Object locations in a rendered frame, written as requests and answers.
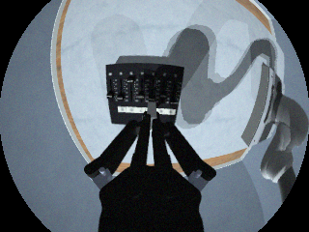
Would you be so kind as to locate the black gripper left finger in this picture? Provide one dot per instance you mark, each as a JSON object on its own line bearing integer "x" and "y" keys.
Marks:
{"x": 101, "y": 169}

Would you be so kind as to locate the black lighting desk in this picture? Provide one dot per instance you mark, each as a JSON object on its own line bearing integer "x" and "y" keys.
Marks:
{"x": 151, "y": 82}

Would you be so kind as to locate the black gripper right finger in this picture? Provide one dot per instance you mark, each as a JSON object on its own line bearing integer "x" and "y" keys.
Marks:
{"x": 186, "y": 156}

